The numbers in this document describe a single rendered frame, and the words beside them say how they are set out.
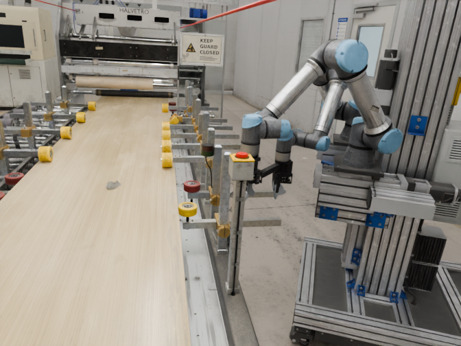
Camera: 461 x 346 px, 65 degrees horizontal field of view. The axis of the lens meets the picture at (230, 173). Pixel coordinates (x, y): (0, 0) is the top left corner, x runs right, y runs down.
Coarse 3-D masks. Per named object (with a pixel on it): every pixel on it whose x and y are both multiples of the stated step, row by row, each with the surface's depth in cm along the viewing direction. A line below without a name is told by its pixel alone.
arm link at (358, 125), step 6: (354, 120) 170; (360, 120) 167; (354, 126) 170; (360, 126) 167; (354, 132) 170; (360, 132) 166; (354, 138) 171; (360, 138) 167; (354, 144) 171; (360, 144) 170
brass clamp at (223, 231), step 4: (216, 216) 159; (216, 220) 157; (216, 224) 157; (220, 224) 152; (224, 224) 152; (228, 224) 153; (216, 228) 157; (220, 228) 151; (224, 228) 151; (228, 228) 151; (220, 232) 151; (224, 232) 152; (228, 232) 151; (220, 236) 151; (224, 236) 152
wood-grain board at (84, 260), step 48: (96, 144) 229; (144, 144) 235; (48, 192) 158; (96, 192) 161; (144, 192) 164; (0, 240) 121; (48, 240) 123; (96, 240) 125; (144, 240) 126; (0, 288) 99; (48, 288) 100; (96, 288) 101; (144, 288) 103; (0, 336) 84; (48, 336) 85; (96, 336) 86; (144, 336) 86
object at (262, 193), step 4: (188, 192) 177; (196, 192) 178; (200, 192) 178; (204, 192) 178; (208, 192) 179; (256, 192) 183; (260, 192) 183; (264, 192) 184; (268, 192) 184; (272, 192) 185; (188, 196) 177; (192, 196) 177; (196, 196) 178; (200, 196) 178; (204, 196) 179; (208, 196) 179; (232, 196) 181; (248, 196) 183; (252, 196) 183; (256, 196) 184; (260, 196) 184; (264, 196) 185; (268, 196) 185; (272, 196) 185
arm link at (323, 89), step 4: (328, 72) 182; (320, 76) 186; (324, 76) 184; (328, 76) 183; (316, 80) 191; (320, 80) 190; (324, 80) 188; (328, 80) 186; (316, 84) 195; (320, 84) 193; (324, 84) 193; (328, 84) 197; (320, 88) 199; (324, 88) 198; (328, 88) 199; (320, 92) 204; (324, 92) 202; (324, 96) 206; (340, 100) 216; (340, 104) 216; (340, 108) 217; (336, 112) 218; (340, 112) 218; (336, 116) 221; (340, 116) 219
